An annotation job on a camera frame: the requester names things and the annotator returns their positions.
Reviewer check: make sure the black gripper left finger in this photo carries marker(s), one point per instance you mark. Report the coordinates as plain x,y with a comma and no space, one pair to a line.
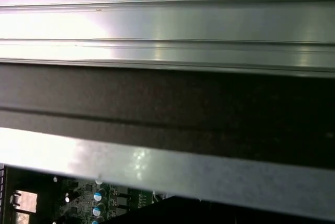
151,216

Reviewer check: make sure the open PC case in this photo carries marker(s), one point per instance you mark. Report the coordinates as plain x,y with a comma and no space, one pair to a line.
157,98

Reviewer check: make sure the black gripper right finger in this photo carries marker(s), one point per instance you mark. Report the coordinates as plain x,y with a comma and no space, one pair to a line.
204,213

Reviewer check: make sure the green motherboard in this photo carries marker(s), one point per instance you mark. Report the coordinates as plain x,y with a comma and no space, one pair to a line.
83,190

